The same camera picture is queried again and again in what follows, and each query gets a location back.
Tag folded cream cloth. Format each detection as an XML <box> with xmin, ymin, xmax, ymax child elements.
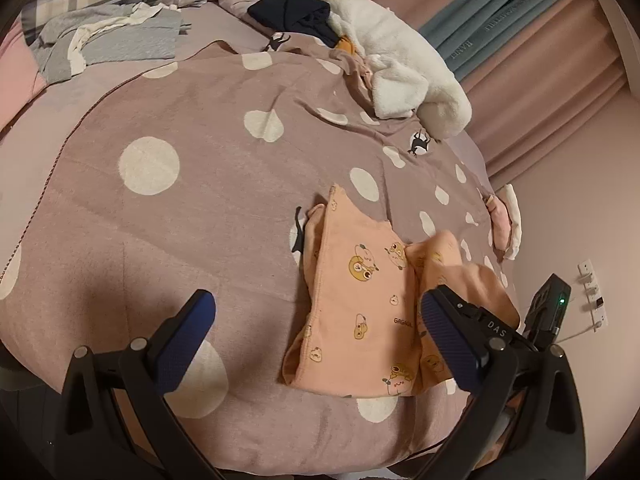
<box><xmin>495</xmin><ymin>183</ymin><xmax>522</xmax><ymax>261</ymax></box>

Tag navy cloth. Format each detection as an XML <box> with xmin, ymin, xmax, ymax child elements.
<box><xmin>248</xmin><ymin>0</ymin><xmax>341</xmax><ymax>46</ymax></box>

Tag white garment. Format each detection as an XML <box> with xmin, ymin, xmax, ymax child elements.
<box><xmin>67</xmin><ymin>2</ymin><xmax>181</xmax><ymax>76</ymax></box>

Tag peach cartoon-print garment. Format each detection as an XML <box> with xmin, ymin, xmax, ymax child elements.
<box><xmin>281</xmin><ymin>184</ymin><xmax>522</xmax><ymax>400</ymax></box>

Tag mauve polka-dot blanket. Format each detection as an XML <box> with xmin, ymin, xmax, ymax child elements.
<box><xmin>0</xmin><ymin>35</ymin><xmax>516</xmax><ymax>471</ymax></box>

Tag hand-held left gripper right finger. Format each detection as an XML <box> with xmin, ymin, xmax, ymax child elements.
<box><xmin>420</xmin><ymin>291</ymin><xmax>587</xmax><ymax>480</ymax></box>

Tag teal curtain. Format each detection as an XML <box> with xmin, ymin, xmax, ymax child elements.
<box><xmin>417</xmin><ymin>0</ymin><xmax>608</xmax><ymax>81</ymax></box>

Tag pink curtain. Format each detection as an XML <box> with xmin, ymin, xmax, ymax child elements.
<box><xmin>287</xmin><ymin>0</ymin><xmax>640</xmax><ymax>196</ymax></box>

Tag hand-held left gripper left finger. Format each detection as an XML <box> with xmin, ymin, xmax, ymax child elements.
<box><xmin>60</xmin><ymin>288</ymin><xmax>226</xmax><ymax>480</ymax></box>

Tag grey garment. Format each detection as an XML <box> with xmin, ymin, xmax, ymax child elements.
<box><xmin>37</xmin><ymin>2</ymin><xmax>192</xmax><ymax>84</ymax></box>

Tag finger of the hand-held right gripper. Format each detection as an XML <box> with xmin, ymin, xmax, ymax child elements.
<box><xmin>437</xmin><ymin>284</ymin><xmax>516</xmax><ymax>356</ymax></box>

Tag white cable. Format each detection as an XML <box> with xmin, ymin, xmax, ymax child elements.
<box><xmin>555</xmin><ymin>322</ymin><xmax>608</xmax><ymax>346</ymax></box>

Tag white wall power strip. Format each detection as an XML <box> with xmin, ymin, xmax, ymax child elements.
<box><xmin>577</xmin><ymin>259</ymin><xmax>610</xmax><ymax>333</ymax></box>

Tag folded pink cloth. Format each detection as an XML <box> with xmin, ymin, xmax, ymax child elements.
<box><xmin>485</xmin><ymin>192</ymin><xmax>513</xmax><ymax>263</ymax></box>

